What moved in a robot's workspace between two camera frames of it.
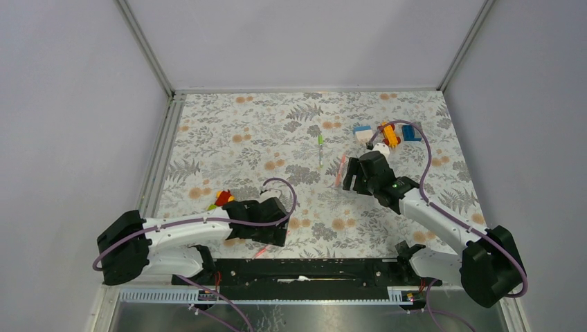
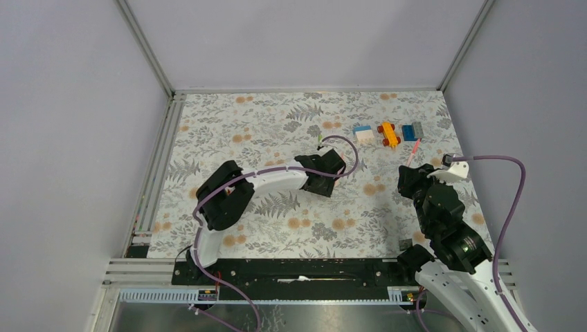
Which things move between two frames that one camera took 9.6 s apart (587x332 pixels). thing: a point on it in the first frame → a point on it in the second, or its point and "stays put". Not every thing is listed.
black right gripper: x=354 y=168 → x=409 y=176
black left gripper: x=274 y=236 → x=323 y=189
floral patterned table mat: x=223 y=146 stays put
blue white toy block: x=364 y=133 stays put
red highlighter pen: x=259 y=253 → x=414 y=150
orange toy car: x=388 y=131 stays put
